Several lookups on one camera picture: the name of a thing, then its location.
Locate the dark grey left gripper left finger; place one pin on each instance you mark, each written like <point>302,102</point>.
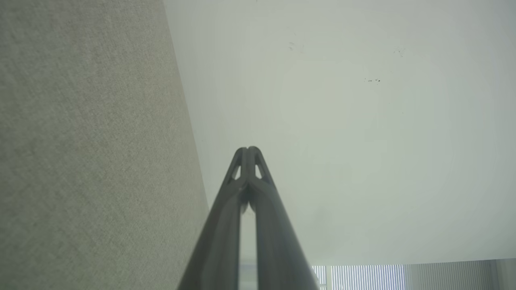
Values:
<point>219,237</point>

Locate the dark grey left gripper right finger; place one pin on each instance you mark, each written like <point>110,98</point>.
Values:
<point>278,241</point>

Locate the grey fabric sofa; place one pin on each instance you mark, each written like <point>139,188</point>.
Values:
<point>80,141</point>

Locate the white vertical window blind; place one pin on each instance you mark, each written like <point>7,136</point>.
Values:
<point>363,278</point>

